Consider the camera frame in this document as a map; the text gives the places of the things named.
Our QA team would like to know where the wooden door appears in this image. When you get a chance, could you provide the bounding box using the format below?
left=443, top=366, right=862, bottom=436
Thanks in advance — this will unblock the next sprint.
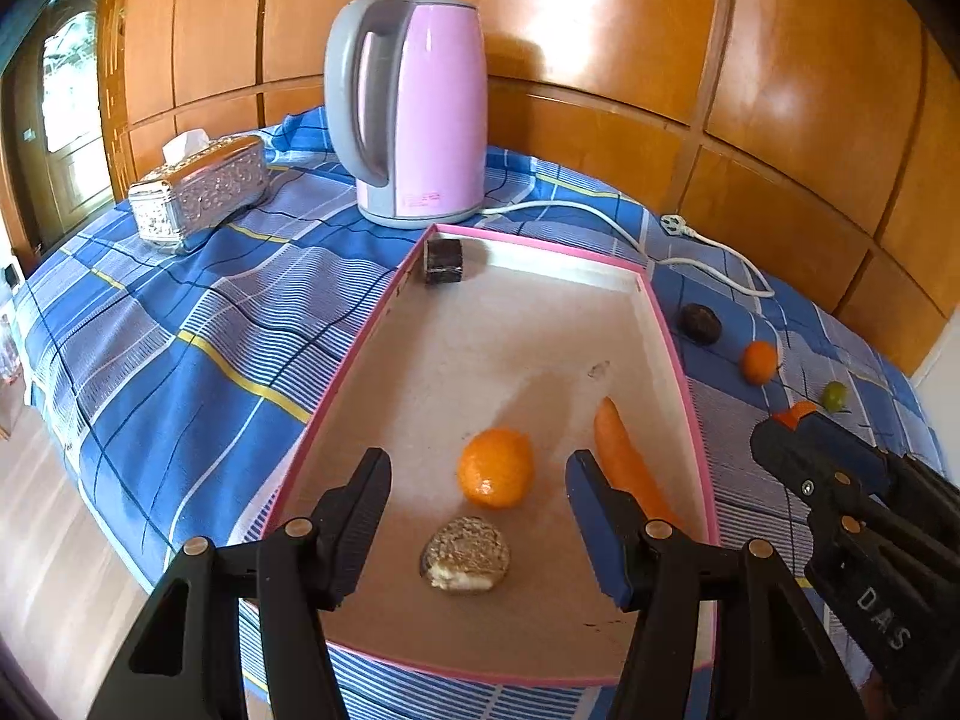
left=0, top=0, right=113, bottom=256

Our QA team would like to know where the silver embossed tissue box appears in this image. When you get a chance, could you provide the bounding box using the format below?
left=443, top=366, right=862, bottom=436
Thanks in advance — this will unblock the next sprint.
left=127, top=136, right=269, bottom=254

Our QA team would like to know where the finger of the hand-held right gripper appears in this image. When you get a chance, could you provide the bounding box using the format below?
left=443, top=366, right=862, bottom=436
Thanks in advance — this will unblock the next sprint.
left=750, top=424, right=852, bottom=541
left=780, top=414, right=905, bottom=485

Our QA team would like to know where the orange carrot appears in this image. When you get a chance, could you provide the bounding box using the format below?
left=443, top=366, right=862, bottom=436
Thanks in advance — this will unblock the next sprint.
left=594, top=396, right=687, bottom=533

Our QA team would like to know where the small orange tangerine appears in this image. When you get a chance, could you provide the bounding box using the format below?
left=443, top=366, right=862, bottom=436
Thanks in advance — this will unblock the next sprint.
left=741, top=340, right=781, bottom=387

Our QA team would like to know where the sesame bun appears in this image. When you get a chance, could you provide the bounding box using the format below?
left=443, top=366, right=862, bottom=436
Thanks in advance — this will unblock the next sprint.
left=418, top=516, right=511, bottom=596

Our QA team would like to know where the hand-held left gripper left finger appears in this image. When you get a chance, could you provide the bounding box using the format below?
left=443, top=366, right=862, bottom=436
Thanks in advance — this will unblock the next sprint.
left=86, top=448, right=393, bottom=720

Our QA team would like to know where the orange mandarin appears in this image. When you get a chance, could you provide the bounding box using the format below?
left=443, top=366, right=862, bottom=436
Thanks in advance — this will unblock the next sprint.
left=457, top=427, right=536, bottom=509

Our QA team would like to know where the pink cardboard box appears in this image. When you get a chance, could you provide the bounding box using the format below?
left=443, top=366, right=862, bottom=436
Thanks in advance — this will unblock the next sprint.
left=262, top=223, right=722, bottom=687

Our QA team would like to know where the dark round fruit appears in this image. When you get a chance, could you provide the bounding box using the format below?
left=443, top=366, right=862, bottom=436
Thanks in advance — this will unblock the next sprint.
left=679, top=304, right=723, bottom=346

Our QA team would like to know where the pink electric kettle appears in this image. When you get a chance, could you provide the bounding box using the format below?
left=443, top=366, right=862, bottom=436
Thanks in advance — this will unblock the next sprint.
left=324, top=0, right=488, bottom=230

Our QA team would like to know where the white tissue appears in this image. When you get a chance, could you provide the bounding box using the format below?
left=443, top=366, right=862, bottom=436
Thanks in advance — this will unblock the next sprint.
left=161, top=130, right=211, bottom=164

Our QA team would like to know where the blue plaid blanket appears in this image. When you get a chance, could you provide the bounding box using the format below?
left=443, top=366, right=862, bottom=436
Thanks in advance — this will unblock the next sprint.
left=15, top=105, right=946, bottom=720

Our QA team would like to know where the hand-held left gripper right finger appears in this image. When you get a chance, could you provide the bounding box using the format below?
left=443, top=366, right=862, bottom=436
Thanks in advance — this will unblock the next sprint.
left=565, top=449, right=871, bottom=720

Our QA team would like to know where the white kettle power cable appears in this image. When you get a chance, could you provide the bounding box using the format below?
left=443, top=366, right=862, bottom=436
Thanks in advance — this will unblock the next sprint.
left=472, top=202, right=777, bottom=297

